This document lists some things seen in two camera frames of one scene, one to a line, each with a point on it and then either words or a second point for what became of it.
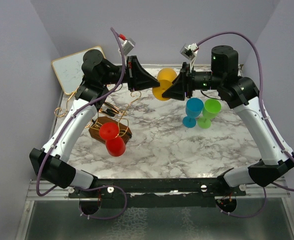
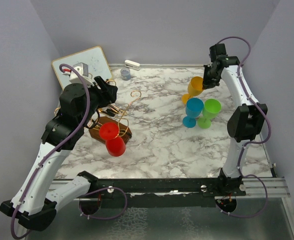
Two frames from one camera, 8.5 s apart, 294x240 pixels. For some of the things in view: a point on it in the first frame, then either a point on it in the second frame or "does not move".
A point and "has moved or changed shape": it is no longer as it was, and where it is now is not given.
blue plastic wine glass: [194, 107] does not move
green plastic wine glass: [211, 108] does not move
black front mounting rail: [136, 187] does not move
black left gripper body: [128, 75] → [100, 99]
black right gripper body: [199, 80] → [210, 79]
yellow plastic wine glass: [166, 76] has moved or changed shape
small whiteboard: [69, 71] does not move
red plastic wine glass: [115, 144] does not move
